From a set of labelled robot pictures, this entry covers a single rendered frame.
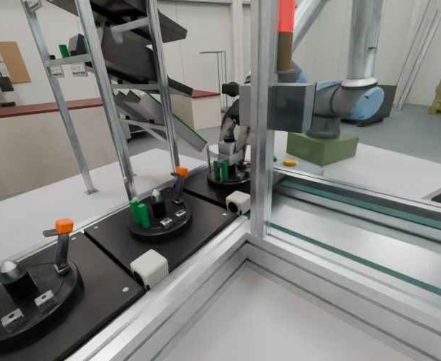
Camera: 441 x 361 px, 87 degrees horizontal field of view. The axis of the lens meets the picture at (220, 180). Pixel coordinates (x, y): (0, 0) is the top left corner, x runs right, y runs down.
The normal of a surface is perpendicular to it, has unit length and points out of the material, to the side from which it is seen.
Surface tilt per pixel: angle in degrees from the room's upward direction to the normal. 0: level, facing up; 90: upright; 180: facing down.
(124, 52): 90
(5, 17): 90
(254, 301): 0
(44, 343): 0
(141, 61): 90
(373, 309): 90
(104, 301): 0
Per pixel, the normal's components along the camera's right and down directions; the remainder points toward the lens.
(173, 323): 0.77, 0.25
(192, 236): -0.06, -0.89
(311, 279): -0.64, 0.37
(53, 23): 0.47, 0.37
